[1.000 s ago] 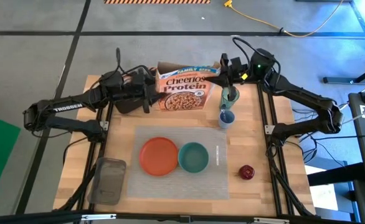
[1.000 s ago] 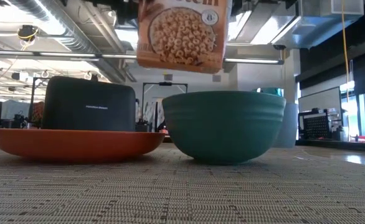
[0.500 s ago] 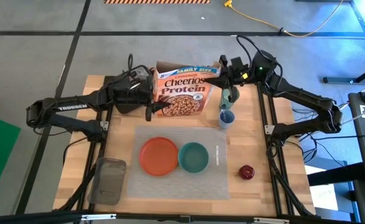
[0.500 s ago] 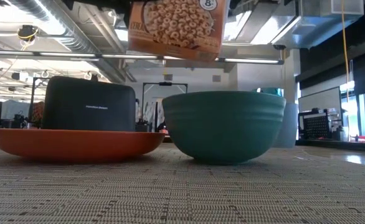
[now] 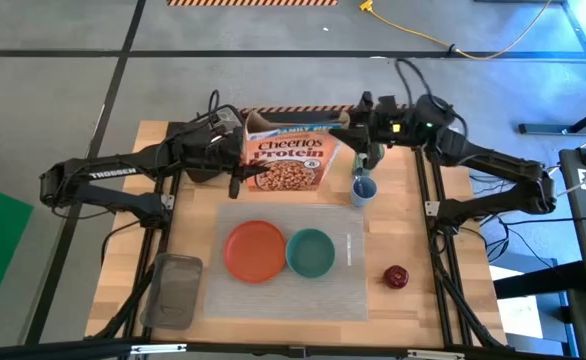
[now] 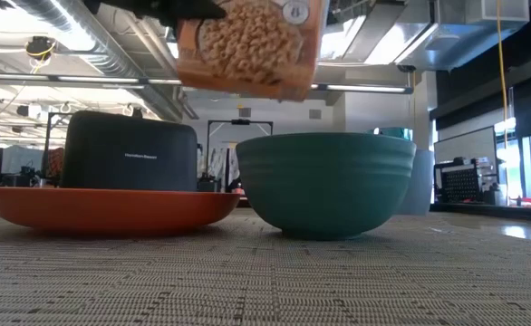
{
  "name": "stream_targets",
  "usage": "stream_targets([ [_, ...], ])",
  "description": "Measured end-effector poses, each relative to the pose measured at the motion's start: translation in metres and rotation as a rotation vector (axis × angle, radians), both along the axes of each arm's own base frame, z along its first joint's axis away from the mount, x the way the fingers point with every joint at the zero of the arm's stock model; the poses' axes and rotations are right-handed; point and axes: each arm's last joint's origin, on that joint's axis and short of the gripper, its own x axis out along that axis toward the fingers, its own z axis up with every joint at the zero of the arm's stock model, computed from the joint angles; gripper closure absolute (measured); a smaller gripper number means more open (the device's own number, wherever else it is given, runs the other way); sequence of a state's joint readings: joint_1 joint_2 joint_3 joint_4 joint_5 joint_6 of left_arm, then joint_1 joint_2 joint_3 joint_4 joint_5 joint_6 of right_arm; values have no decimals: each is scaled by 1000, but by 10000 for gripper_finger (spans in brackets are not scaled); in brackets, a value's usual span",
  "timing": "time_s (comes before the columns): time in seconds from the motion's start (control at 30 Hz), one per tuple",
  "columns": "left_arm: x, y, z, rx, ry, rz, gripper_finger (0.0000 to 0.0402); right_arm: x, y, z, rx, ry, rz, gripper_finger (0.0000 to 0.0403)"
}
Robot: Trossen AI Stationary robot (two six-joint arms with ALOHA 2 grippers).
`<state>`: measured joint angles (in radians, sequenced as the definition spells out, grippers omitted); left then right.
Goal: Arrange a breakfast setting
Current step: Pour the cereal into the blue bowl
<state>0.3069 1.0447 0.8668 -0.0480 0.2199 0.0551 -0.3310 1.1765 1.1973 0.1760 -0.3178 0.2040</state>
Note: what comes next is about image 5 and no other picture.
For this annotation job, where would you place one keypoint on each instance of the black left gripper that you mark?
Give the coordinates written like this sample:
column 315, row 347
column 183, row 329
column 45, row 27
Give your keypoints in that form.
column 208, row 150

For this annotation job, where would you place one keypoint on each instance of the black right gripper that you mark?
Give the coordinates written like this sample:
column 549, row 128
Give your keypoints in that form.
column 378, row 125

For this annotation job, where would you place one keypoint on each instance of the pale blue cup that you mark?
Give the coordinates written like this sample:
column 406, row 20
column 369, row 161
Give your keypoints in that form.
column 368, row 198

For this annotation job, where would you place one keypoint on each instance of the orange Cheerios Protein cereal box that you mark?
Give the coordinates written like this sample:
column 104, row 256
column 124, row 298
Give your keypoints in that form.
column 288, row 155

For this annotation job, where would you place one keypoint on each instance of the red apple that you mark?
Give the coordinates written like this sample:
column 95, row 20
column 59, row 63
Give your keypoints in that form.
column 396, row 277

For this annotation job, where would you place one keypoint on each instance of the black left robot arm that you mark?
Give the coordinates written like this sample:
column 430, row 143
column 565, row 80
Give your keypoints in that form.
column 113, row 172

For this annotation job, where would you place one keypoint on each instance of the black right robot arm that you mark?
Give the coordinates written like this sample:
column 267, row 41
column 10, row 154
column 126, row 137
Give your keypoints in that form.
column 498, row 165

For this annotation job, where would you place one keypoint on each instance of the teal green container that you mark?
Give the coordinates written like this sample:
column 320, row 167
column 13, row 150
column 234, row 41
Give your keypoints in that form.
column 360, row 165

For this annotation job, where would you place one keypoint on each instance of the black two-slot toaster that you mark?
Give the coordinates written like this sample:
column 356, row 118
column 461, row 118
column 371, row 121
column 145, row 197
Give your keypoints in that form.
column 200, row 175

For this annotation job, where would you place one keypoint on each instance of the orange plate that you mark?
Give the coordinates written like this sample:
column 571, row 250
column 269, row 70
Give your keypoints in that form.
column 254, row 251

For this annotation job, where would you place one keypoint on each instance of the orange black hazard tape strip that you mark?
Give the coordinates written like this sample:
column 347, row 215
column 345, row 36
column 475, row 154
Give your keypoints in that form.
column 298, row 108

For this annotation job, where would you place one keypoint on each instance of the teal green bowl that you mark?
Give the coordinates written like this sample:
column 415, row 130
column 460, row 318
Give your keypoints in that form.
column 310, row 252

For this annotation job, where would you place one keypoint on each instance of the clear plastic utensil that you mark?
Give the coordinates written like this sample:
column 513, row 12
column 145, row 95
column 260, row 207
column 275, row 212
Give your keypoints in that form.
column 349, row 249

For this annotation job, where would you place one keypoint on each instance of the grey woven placemat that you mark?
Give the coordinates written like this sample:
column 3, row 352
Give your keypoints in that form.
column 283, row 300

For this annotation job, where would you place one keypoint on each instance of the grey translucent plastic tray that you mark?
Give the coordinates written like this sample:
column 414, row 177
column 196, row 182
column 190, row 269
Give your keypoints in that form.
column 173, row 292

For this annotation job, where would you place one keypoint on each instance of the black aluminium crossbar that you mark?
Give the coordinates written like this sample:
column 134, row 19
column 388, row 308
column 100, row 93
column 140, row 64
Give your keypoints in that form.
column 273, row 350

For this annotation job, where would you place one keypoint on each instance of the black aluminium frame rail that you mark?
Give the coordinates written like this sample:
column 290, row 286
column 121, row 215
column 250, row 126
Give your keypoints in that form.
column 145, row 270
column 443, row 280

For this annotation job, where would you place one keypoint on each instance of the dark metal stand frame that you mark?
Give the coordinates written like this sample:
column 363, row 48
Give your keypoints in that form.
column 585, row 45

